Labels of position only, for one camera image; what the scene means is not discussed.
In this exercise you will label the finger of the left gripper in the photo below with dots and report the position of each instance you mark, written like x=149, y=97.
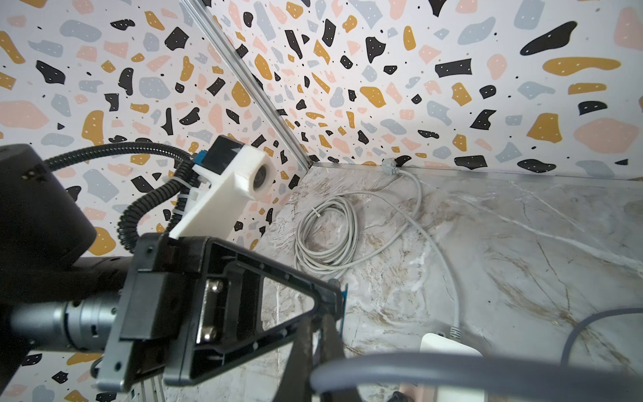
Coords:
x=220, y=325

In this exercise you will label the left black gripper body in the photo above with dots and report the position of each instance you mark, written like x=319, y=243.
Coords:
x=154, y=300

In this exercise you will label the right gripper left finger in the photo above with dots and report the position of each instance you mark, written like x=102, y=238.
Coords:
x=294, y=386

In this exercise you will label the white power strip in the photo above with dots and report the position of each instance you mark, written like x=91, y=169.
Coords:
x=449, y=382

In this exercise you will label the blue mp3 player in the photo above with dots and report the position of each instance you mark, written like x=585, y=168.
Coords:
x=344, y=292

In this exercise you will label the pink USB charger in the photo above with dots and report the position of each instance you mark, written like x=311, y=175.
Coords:
x=412, y=392

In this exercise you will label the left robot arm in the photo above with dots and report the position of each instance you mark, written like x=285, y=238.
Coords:
x=54, y=297

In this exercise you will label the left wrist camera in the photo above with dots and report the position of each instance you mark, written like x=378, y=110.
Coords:
x=231, y=174

